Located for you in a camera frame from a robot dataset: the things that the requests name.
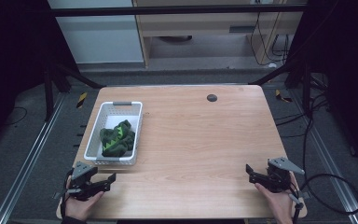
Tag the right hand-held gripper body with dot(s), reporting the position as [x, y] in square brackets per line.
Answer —
[280, 174]

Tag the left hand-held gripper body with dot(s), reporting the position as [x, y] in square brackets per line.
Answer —
[82, 174]

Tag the person's left hand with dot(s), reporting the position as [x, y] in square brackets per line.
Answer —
[82, 207]

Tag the person's right hand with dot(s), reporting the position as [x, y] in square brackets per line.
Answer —
[276, 203]

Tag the dark green zigzag cloth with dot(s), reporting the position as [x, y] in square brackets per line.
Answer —
[118, 140]

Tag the white perforated plastic basket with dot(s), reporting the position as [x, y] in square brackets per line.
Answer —
[115, 133]

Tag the yellow black striped tape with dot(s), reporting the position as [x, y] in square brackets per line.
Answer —
[282, 96]
[81, 100]

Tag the dark round table grommet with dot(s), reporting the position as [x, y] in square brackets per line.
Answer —
[212, 98]

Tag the black metal stand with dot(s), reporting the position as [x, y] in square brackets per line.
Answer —
[48, 90]
[306, 90]

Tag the dark curtain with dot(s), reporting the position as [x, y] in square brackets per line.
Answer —
[348, 62]
[9, 62]

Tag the white cabinet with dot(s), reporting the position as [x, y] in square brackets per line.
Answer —
[96, 37]

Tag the light wooden desk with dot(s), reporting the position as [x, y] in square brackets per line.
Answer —
[217, 26]

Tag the black horizontal metal bar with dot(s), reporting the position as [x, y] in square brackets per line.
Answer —
[167, 10]

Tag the aluminium floor rail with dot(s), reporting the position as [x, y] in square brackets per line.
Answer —
[332, 168]
[28, 161]

